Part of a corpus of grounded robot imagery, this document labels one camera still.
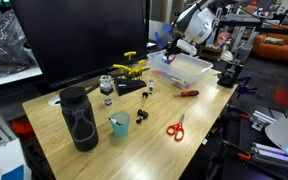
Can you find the long aluminium extrusion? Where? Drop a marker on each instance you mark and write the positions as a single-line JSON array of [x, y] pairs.
[[274, 156]]

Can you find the black bench vise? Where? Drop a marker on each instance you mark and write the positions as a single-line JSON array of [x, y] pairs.
[[230, 74]]

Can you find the thin black hand tool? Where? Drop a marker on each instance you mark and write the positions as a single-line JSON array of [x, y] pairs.
[[144, 97]]

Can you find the black hex key stand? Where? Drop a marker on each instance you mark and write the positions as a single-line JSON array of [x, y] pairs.
[[129, 86]]

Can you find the black camera clamp mount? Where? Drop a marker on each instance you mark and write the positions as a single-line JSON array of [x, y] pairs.
[[142, 115]]

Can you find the short aluminium extrusion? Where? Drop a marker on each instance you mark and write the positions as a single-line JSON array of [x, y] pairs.
[[262, 120]]

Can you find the black white marker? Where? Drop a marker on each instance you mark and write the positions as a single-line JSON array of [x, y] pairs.
[[115, 121]]

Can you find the blue spring clamp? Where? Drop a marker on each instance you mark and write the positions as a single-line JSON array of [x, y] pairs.
[[245, 88]]

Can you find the red thin item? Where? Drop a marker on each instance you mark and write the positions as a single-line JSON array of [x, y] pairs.
[[162, 74]]

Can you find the white bottle blue cap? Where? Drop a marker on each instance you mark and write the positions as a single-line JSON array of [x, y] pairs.
[[164, 60]]

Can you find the blue grey face shield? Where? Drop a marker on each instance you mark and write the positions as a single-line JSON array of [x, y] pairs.
[[162, 35]]

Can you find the grey plastic bag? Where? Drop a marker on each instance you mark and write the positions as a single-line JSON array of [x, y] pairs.
[[4, 53]]

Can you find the white cabinet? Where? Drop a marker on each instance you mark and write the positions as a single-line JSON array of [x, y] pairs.
[[4, 153]]

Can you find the teal plastic cup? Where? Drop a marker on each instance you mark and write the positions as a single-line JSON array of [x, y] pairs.
[[120, 128]]

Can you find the large black monitor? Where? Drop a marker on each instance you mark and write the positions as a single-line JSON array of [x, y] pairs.
[[84, 36]]

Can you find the yellow sponge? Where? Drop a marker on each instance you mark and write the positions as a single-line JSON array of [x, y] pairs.
[[177, 81]]

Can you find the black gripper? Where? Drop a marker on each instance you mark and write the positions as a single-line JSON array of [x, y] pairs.
[[175, 46]]

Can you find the orange scissors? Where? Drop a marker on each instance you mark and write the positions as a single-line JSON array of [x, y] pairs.
[[176, 129]]

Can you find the small clear acrylic piece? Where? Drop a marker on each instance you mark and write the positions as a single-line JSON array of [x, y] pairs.
[[151, 86]]

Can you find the clear plastic storage box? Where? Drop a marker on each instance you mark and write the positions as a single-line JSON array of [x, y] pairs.
[[197, 71]]

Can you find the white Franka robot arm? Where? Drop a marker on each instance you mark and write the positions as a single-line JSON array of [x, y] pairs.
[[200, 23]]

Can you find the red box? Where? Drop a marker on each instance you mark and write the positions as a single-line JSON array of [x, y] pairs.
[[285, 96]]

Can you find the orange sofa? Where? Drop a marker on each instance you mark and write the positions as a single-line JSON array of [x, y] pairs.
[[277, 50]]

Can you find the black water bottle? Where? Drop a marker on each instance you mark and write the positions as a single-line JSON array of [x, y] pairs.
[[80, 123]]

